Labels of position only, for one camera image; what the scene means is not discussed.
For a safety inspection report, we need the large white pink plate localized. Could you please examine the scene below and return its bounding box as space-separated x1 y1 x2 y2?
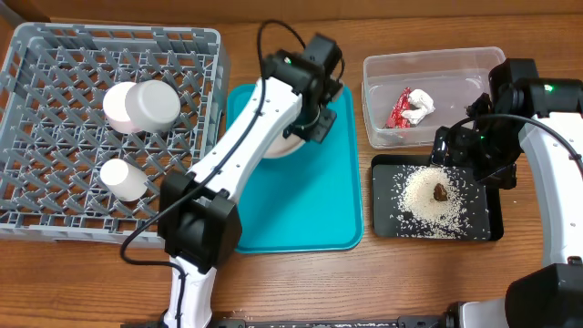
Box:
263 134 305 159

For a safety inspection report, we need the grey bowl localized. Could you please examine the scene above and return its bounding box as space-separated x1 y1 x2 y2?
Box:
125 79 181 133

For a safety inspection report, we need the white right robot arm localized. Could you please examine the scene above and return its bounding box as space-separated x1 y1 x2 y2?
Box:
429 58 582 327

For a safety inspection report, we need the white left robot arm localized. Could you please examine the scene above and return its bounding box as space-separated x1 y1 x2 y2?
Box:
158 34 343 327

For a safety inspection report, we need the black food waste tray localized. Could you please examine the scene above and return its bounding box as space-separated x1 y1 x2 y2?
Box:
371 154 504 241

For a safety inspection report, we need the grey dishwasher rack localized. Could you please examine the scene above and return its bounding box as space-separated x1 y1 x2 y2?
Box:
1 23 230 248

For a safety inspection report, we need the brown food chunk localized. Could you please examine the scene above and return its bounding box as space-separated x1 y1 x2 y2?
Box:
433 183 448 202

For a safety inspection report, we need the pile of rice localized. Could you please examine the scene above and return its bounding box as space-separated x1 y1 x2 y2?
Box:
381 165 491 241

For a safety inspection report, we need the red wrapper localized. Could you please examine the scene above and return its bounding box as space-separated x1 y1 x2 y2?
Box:
384 87 411 128

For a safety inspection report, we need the teal plastic tray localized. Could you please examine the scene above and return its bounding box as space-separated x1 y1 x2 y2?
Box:
237 88 363 254

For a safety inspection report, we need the crumpled white tissue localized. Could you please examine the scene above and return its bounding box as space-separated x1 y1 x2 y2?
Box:
402 89 435 126

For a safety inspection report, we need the clear plastic bin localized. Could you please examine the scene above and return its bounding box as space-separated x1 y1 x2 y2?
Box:
362 46 506 149

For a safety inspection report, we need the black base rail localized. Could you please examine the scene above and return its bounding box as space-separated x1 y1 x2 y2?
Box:
209 312 461 328

